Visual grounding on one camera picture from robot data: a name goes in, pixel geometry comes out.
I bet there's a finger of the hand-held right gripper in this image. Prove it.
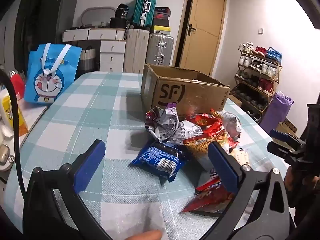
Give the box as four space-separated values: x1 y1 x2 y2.
270 129 306 147
267 142 304 159

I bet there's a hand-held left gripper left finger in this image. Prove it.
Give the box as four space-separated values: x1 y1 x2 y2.
22 139 113 240

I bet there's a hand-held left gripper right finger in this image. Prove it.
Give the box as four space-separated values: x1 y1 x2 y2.
202 141 296 240

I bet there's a red and blue snack packet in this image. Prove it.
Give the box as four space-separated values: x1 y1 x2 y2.
197 169 223 190

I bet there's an orange noodle snack packet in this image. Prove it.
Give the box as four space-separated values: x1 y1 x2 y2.
184 132 230 155

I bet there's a red and black snack packet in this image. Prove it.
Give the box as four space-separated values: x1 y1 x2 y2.
180 177 235 214
186 114 223 133

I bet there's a white and red snack packet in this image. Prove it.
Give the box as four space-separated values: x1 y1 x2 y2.
212 110 242 140

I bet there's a grey and white snack packet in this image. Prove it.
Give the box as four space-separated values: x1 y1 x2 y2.
179 120 204 140

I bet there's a blue cookie packet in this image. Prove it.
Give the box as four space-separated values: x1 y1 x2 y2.
128 141 187 183

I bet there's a brown cardboard box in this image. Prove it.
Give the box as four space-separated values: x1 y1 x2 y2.
140 63 231 117

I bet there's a purple and white snack packet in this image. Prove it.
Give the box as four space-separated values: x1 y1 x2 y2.
145 106 187 145

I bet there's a person's right hand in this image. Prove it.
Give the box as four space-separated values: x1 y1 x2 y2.
284 166 304 208

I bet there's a person's left hand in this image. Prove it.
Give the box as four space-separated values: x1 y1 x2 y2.
124 229 163 240

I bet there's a small cardboard floor box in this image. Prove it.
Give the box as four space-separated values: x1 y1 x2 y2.
276 119 298 135

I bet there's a shoe rack with shoes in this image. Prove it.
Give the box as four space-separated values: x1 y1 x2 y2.
231 42 283 120

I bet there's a blue cartoon tote bag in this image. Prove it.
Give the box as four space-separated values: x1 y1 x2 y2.
24 43 83 105

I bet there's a grey laundry basket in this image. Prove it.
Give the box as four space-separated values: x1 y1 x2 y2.
79 46 97 70

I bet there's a white drawer dresser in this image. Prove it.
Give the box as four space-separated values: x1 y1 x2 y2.
62 28 127 73

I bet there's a silver suitcase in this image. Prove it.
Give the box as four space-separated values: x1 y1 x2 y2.
146 33 175 67

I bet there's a wooden door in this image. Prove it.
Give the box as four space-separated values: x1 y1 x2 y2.
179 0 228 77

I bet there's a yellow and black shoe box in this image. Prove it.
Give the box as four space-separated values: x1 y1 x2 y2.
150 25 171 34

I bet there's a black refrigerator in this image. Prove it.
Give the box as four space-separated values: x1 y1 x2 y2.
37 0 78 55

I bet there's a black pouch with white print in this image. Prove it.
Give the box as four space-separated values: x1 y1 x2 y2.
116 4 129 19

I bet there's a black red-logo shoe box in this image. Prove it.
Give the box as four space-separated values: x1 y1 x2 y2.
153 12 170 27

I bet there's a teal suitcase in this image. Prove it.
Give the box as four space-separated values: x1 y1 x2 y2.
132 0 158 29

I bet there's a black cable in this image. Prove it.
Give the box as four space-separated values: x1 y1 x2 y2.
0 69 25 200

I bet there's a grey arched frame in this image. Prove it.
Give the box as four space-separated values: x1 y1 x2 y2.
80 7 117 28

